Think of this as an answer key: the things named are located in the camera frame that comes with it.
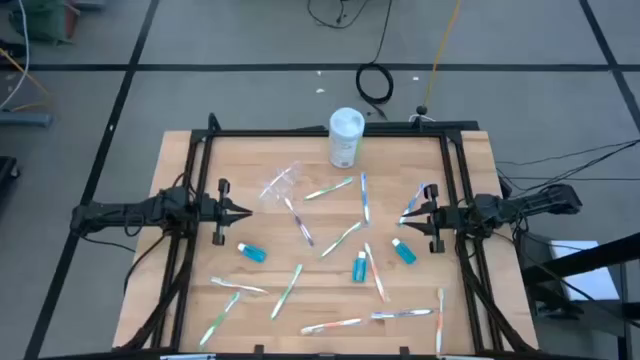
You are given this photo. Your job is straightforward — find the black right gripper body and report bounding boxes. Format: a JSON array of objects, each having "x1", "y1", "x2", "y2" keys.
[{"x1": 424, "y1": 183, "x2": 474, "y2": 254}]

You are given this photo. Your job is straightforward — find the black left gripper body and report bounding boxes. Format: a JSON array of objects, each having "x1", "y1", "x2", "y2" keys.
[{"x1": 190, "y1": 178, "x2": 232, "y2": 247}]

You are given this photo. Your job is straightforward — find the blue white toothbrush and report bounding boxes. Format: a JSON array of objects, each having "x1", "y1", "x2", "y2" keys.
[
  {"x1": 369, "y1": 307, "x2": 435, "y2": 321},
  {"x1": 359, "y1": 171, "x2": 372, "y2": 226},
  {"x1": 398, "y1": 182, "x2": 427, "y2": 225}
]

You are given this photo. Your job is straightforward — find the teal toothbrush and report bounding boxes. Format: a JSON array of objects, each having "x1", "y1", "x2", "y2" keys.
[{"x1": 390, "y1": 237, "x2": 418, "y2": 266}]

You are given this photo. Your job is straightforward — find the small blue mouthwash bottle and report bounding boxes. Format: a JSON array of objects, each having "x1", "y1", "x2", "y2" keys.
[
  {"x1": 351, "y1": 249, "x2": 369, "y2": 284},
  {"x1": 236, "y1": 241, "x2": 269, "y2": 265}
]

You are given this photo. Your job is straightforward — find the clear acrylic toothbrush holder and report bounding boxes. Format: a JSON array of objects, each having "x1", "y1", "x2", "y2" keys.
[{"x1": 258, "y1": 159, "x2": 304, "y2": 205}]

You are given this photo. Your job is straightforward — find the purple white toothbrush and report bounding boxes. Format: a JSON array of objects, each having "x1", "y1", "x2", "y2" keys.
[{"x1": 282, "y1": 196, "x2": 316, "y2": 248}]

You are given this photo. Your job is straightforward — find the orange white toothbrush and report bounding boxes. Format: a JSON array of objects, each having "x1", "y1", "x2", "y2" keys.
[
  {"x1": 362, "y1": 241, "x2": 390, "y2": 304},
  {"x1": 208, "y1": 275, "x2": 271, "y2": 296},
  {"x1": 434, "y1": 286, "x2": 446, "y2": 358},
  {"x1": 299, "y1": 317, "x2": 365, "y2": 336}
]

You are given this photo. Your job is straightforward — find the green white toothbrush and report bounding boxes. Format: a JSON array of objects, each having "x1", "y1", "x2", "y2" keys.
[
  {"x1": 319, "y1": 220, "x2": 363, "y2": 260},
  {"x1": 197, "y1": 290, "x2": 242, "y2": 352},
  {"x1": 303, "y1": 176, "x2": 355, "y2": 202},
  {"x1": 269, "y1": 263, "x2": 305, "y2": 321}
]

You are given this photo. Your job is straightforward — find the white wipes canister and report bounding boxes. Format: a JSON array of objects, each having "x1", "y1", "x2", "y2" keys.
[{"x1": 328, "y1": 106, "x2": 366, "y2": 170}]

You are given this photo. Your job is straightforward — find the black metal stand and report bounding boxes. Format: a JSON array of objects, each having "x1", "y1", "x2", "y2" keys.
[{"x1": 519, "y1": 232, "x2": 640, "y2": 360}]

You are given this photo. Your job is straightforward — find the white box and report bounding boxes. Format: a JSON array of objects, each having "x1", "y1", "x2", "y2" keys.
[{"x1": 548, "y1": 239, "x2": 621, "y2": 302}]

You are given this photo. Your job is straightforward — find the black equipment base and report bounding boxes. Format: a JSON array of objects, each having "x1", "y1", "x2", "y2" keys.
[{"x1": 0, "y1": 155, "x2": 20, "y2": 181}]

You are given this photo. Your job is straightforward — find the green bag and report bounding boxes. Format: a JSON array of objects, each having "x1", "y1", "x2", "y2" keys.
[{"x1": 8, "y1": 0, "x2": 81, "y2": 46}]

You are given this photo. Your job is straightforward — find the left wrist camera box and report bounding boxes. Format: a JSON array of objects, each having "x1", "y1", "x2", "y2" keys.
[{"x1": 159, "y1": 185, "x2": 192, "y2": 210}]

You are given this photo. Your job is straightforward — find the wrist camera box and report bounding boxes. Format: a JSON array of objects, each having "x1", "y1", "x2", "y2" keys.
[
  {"x1": 473, "y1": 192, "x2": 503, "y2": 217},
  {"x1": 159, "y1": 185, "x2": 192, "y2": 210}
]

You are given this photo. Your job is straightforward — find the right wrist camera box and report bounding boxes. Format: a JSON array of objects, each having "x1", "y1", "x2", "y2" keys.
[{"x1": 473, "y1": 192, "x2": 503, "y2": 217}]

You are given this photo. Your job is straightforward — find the black aluminium table frame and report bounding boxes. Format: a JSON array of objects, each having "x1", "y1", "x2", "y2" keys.
[{"x1": 112, "y1": 112, "x2": 541, "y2": 360}]

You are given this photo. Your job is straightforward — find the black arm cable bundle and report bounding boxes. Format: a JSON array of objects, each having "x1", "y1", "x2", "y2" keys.
[
  {"x1": 454, "y1": 234, "x2": 529, "y2": 354},
  {"x1": 119, "y1": 229, "x2": 196, "y2": 351}
]

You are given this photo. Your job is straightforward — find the coiled black floor cable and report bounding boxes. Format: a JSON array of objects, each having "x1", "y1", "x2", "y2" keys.
[{"x1": 354, "y1": 0, "x2": 396, "y2": 121}]

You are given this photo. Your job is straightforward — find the yellow cable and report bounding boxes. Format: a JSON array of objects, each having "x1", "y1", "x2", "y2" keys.
[{"x1": 422, "y1": 0, "x2": 462, "y2": 110}]

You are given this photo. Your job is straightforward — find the thin black floor cable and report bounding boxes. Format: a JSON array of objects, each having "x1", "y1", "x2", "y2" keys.
[{"x1": 306, "y1": 0, "x2": 374, "y2": 30}]

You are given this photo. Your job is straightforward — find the grey floor cable cover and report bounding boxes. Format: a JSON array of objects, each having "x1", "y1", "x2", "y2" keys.
[{"x1": 0, "y1": 110, "x2": 54, "y2": 127}]

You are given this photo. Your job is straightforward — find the white floor cable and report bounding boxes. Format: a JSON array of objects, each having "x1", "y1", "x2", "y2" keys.
[{"x1": 0, "y1": 0, "x2": 31, "y2": 110}]

